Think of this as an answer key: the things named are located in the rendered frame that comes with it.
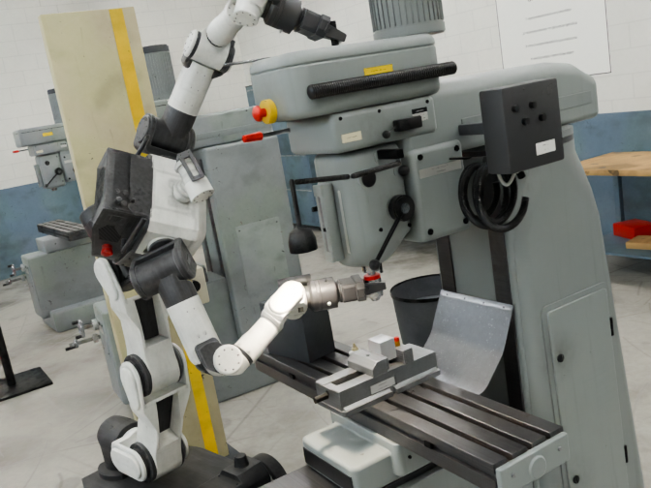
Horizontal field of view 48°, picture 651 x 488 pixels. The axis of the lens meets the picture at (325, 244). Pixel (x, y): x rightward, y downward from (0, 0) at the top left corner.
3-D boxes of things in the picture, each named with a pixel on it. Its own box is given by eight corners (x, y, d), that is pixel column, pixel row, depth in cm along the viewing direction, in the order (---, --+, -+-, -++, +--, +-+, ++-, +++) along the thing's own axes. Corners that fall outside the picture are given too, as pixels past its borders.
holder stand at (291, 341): (309, 363, 236) (298, 305, 232) (267, 353, 252) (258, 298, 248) (335, 350, 244) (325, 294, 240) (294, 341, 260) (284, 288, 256)
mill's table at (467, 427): (503, 501, 159) (499, 469, 157) (253, 368, 263) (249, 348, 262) (573, 459, 170) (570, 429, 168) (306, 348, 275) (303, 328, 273)
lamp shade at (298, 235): (285, 255, 183) (280, 230, 181) (297, 247, 189) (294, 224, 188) (309, 253, 179) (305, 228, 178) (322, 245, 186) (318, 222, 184)
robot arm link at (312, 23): (310, 50, 194) (268, 33, 190) (322, 15, 193) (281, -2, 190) (322, 45, 182) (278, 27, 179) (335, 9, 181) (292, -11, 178)
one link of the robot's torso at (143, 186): (69, 286, 202) (107, 223, 176) (78, 186, 219) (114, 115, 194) (170, 302, 216) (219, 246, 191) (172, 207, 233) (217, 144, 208)
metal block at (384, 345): (383, 363, 204) (379, 343, 203) (370, 358, 209) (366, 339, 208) (396, 356, 207) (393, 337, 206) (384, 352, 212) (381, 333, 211)
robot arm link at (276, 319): (308, 288, 196) (276, 323, 191) (309, 303, 204) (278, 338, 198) (290, 275, 198) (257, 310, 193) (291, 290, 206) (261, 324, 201)
